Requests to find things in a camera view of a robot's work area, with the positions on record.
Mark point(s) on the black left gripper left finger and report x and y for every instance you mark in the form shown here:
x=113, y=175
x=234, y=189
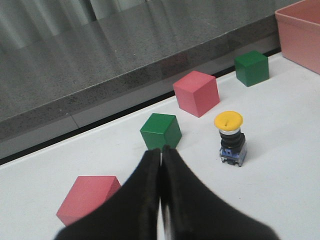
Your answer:
x=130, y=214

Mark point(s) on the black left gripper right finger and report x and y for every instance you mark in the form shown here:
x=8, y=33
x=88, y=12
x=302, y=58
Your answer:
x=191, y=211

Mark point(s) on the pink cube middle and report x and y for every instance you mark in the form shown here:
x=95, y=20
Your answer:
x=197, y=93

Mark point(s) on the pink cube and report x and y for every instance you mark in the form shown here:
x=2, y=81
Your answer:
x=86, y=194
x=197, y=93

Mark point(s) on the pink cube near left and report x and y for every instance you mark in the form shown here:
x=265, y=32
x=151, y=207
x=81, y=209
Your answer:
x=86, y=194

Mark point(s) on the grey curtain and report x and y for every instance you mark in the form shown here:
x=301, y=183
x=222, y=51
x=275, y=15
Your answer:
x=25, y=22

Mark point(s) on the grey stone ledge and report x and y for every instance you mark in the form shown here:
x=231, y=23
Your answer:
x=64, y=83

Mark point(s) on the green cube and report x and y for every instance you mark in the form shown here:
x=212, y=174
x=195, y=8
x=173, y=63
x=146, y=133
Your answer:
x=252, y=68
x=160, y=130

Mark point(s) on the yellow push button switch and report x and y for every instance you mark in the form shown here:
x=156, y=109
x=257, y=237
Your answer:
x=233, y=146

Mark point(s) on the pink plastic bin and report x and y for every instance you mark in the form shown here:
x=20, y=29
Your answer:
x=299, y=33

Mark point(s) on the green cube right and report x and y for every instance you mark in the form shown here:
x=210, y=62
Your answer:
x=252, y=68

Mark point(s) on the green cube left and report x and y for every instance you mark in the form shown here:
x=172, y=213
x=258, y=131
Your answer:
x=160, y=130

